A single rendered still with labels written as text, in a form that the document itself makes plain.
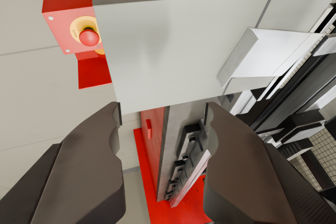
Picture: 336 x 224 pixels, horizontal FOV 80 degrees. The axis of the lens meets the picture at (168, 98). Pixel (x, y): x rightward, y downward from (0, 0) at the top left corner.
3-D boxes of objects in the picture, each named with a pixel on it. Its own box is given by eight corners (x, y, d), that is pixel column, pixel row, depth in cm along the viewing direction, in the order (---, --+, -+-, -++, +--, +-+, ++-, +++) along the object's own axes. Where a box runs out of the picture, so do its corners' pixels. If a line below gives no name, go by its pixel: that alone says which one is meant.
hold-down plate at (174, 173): (174, 161, 105) (175, 167, 103) (183, 158, 106) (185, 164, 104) (169, 176, 129) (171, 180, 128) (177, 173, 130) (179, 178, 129)
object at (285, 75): (311, -6, 26) (327, 8, 24) (330, -7, 26) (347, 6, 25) (249, 89, 42) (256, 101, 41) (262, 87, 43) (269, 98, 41)
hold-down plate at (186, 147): (184, 126, 72) (186, 133, 70) (198, 122, 73) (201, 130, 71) (175, 154, 96) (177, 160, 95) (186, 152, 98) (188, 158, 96)
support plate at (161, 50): (91, -1, 17) (92, 5, 17) (337, -20, 22) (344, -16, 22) (119, 109, 32) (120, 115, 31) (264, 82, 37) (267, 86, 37)
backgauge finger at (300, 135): (242, 125, 55) (251, 142, 52) (320, 107, 60) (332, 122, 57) (228, 142, 65) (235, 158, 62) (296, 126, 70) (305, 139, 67)
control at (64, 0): (45, -20, 44) (38, 33, 34) (119, -27, 46) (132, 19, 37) (77, 50, 60) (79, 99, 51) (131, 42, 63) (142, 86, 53)
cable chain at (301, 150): (296, 140, 82) (302, 149, 80) (308, 137, 83) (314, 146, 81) (252, 170, 118) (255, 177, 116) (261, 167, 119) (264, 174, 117)
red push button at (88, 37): (75, 22, 41) (75, 33, 39) (95, 19, 42) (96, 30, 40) (82, 38, 44) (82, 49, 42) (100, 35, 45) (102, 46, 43)
